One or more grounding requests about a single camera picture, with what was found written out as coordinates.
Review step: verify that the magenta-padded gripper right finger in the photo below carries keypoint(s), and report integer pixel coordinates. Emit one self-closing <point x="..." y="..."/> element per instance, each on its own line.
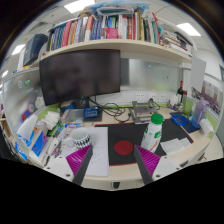
<point x="163" y="166"/>

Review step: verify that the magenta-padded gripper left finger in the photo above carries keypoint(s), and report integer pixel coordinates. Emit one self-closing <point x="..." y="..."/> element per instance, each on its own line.
<point x="61" y="166"/>

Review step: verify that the white green-capped drink bottle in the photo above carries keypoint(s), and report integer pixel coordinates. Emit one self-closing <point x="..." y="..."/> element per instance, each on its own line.
<point x="151" y="133"/>

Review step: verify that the purple translucent water bottle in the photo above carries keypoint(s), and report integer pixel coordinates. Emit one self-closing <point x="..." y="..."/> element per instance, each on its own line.
<point x="198" y="115"/>

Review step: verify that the blue tissue box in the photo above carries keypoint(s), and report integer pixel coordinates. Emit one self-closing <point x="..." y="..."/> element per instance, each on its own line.
<point x="36" y="143"/>

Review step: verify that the black-and-white patterned mug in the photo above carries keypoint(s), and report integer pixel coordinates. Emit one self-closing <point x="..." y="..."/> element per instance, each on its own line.
<point x="80" y="136"/>

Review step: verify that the flat round red coaster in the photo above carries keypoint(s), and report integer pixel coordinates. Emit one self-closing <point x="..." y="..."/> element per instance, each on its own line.
<point x="123" y="147"/>

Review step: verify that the white paper sheet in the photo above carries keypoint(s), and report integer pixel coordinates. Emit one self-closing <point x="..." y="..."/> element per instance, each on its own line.
<point x="100" y="140"/>

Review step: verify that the dark blue pad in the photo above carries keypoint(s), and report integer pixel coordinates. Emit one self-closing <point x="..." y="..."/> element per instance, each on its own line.
<point x="190" y="127"/>

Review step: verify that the stack of white napkins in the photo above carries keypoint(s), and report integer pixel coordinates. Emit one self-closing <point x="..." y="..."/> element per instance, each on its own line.
<point x="51" y="118"/>

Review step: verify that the black desk mat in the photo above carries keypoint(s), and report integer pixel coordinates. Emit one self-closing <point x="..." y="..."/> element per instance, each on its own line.
<point x="126" y="131"/>

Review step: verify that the clear plastic container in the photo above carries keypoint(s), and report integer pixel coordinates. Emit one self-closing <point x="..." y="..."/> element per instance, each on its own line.
<point x="73" y="116"/>

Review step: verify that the grey metal laptop stand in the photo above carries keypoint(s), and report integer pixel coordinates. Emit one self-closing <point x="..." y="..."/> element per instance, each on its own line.
<point x="141" y="113"/>

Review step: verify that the blue electronics box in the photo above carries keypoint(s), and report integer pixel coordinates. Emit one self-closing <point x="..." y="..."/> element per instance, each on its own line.
<point x="92" y="112"/>

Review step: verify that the white jar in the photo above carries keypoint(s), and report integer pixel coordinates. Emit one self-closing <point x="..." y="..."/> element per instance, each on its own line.
<point x="174" y="101"/>

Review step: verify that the dark wine bottle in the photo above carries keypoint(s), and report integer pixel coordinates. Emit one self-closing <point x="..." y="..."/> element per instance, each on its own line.
<point x="180" y="91"/>

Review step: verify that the black computer monitor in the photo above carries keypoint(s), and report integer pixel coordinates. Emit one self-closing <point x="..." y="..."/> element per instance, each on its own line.
<point x="80" y="75"/>

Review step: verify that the shelf unit with books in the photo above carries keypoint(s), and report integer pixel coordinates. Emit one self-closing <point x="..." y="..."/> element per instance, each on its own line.
<point x="116" y="45"/>

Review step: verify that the white wall socket panel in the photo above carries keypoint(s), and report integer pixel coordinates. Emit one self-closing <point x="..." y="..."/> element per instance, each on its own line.
<point x="150" y="97"/>

